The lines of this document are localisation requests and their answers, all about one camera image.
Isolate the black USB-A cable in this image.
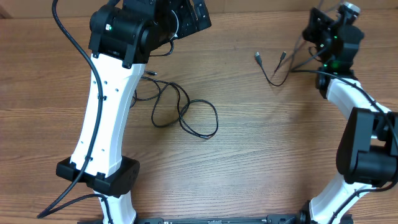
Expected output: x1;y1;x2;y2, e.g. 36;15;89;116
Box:
254;0;343;88

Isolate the black USB-C cable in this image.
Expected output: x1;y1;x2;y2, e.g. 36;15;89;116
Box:
130;70;220;139

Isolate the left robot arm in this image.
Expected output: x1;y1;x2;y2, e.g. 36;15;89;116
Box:
56;0;211;223

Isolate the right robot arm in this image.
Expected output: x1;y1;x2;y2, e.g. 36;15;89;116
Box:
296;2;397;223

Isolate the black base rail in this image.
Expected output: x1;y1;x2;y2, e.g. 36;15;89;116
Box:
134;214;297;224

